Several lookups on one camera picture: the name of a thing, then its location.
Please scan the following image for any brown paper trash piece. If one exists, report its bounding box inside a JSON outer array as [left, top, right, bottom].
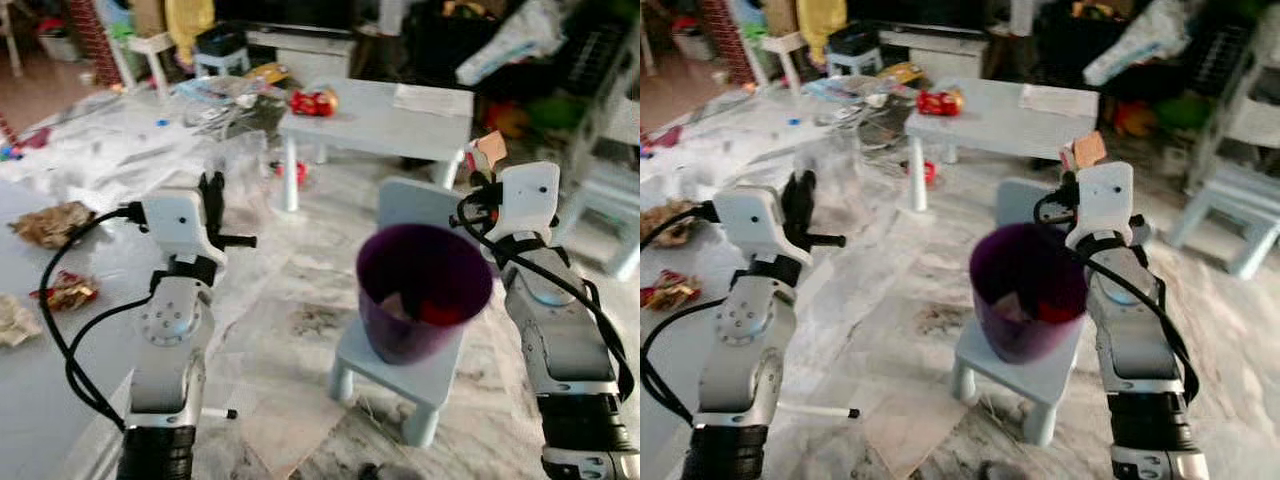
[[477, 131, 509, 173], [1071, 131, 1109, 172]]

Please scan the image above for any purple plastic rubbish bin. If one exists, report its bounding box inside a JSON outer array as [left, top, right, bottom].
[[967, 221, 1092, 364], [355, 223, 495, 367]]

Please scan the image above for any brown crumpled paper trash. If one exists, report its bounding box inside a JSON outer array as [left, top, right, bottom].
[[9, 201, 97, 250], [662, 199, 703, 248]]

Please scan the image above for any beige crumpled paper trash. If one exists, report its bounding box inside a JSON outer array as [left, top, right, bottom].
[[0, 292, 44, 349]]

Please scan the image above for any pale blue child chair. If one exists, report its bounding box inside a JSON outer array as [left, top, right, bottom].
[[994, 177, 1077, 237], [377, 177, 473, 237]]

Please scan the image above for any orange toy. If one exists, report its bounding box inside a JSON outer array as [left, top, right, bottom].
[[489, 99, 532, 140], [1114, 99, 1160, 140]]

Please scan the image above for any white paper sheet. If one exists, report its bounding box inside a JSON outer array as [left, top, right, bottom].
[[1019, 83, 1100, 120], [392, 83, 474, 120]]

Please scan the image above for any low pale grey table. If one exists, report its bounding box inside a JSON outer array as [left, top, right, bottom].
[[902, 77, 1102, 214], [277, 79, 477, 214]]

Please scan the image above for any clear crumpled plastic bag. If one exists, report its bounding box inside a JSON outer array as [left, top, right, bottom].
[[168, 74, 283, 133], [799, 74, 907, 133]]

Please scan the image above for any pale blue plastic stool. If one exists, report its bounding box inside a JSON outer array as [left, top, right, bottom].
[[1167, 164, 1280, 282], [558, 164, 641, 282]]

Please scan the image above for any white plastic bag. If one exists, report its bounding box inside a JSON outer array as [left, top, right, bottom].
[[1082, 0, 1197, 87], [456, 0, 567, 87]]

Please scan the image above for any yellow snack packet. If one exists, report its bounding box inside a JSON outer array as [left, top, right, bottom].
[[244, 61, 292, 87], [877, 61, 927, 87]]

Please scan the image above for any shiny red snack packet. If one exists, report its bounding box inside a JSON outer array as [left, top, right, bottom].
[[916, 87, 967, 118], [289, 87, 340, 118]]

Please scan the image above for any red gold crumpled wrapper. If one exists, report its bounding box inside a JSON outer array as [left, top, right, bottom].
[[29, 271, 100, 312], [643, 269, 714, 312]]

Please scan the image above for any white plastic stool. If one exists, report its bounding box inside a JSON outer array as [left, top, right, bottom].
[[759, 31, 810, 98], [127, 31, 177, 98]]

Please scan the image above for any black basket on stool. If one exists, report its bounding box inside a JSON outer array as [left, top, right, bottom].
[[192, 27, 252, 80], [827, 24, 884, 77]]

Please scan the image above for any white shelf rack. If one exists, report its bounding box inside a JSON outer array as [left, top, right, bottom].
[[1184, 18, 1280, 193], [558, 18, 641, 193]]

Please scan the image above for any red brick patterned column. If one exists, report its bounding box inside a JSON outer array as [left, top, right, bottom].
[[696, 0, 752, 90], [67, 0, 122, 90]]

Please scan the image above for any yellow hanging cloth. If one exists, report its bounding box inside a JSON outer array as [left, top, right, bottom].
[[796, 0, 849, 64], [164, 0, 217, 63]]

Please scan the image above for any grey low tv cabinet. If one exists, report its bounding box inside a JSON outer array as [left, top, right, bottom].
[[877, 24, 992, 88], [244, 24, 362, 88]]

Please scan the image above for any small pale blue stool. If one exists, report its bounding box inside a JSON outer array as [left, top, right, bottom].
[[329, 318, 472, 449], [949, 316, 1087, 449]]

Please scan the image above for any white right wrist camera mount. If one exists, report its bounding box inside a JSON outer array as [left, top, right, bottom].
[[1074, 161, 1137, 247], [496, 161, 562, 242]]

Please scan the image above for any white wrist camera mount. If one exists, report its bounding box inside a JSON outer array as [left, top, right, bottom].
[[496, 161, 562, 242], [711, 185, 802, 267], [140, 187, 230, 264], [1074, 161, 1137, 247]]

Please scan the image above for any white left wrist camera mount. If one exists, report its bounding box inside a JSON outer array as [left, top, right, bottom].
[[140, 187, 230, 264], [711, 185, 802, 267]]

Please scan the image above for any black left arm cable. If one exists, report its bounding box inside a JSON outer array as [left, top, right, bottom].
[[39, 204, 153, 433], [640, 202, 723, 428]]

